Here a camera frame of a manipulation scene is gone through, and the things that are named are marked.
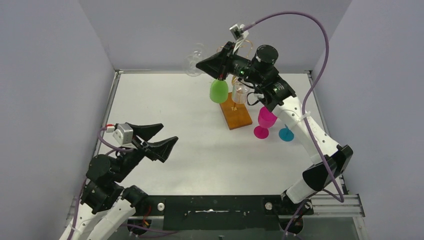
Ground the gold wire glass rack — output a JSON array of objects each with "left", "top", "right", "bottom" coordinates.
[{"left": 219, "top": 76, "right": 253, "bottom": 130}]

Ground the pink plastic wine glass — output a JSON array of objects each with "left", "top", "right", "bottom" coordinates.
[{"left": 253, "top": 106, "right": 278, "bottom": 139}]

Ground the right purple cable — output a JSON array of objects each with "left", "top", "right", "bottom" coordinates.
[{"left": 243, "top": 11, "right": 345, "bottom": 204}]

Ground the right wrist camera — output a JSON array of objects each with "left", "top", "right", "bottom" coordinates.
[{"left": 229, "top": 23, "right": 249, "bottom": 55}]

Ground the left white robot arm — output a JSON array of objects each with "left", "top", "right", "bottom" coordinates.
[{"left": 60, "top": 122, "right": 179, "bottom": 240}]

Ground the blue plastic wine glass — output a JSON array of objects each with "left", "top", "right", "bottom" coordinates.
[{"left": 278, "top": 125, "right": 295, "bottom": 142}]

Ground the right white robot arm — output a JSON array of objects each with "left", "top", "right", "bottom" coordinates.
[{"left": 195, "top": 41, "right": 353, "bottom": 204}]

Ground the green plastic wine glass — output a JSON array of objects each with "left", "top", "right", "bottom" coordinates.
[{"left": 209, "top": 79, "right": 229, "bottom": 104}]

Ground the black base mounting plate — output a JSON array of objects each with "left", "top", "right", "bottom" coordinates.
[{"left": 123, "top": 195, "right": 314, "bottom": 237}]

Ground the clear round wine glass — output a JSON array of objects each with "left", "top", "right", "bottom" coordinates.
[{"left": 183, "top": 43, "right": 206, "bottom": 77}]

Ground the clear patterned wine glass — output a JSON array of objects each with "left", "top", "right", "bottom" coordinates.
[{"left": 231, "top": 82, "right": 251, "bottom": 105}]

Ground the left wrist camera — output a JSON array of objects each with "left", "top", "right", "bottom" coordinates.
[{"left": 106, "top": 123, "right": 134, "bottom": 146}]

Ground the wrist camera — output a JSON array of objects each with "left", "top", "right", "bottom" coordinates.
[
  {"left": 229, "top": 23, "right": 249, "bottom": 55},
  {"left": 106, "top": 123, "right": 134, "bottom": 146}
]

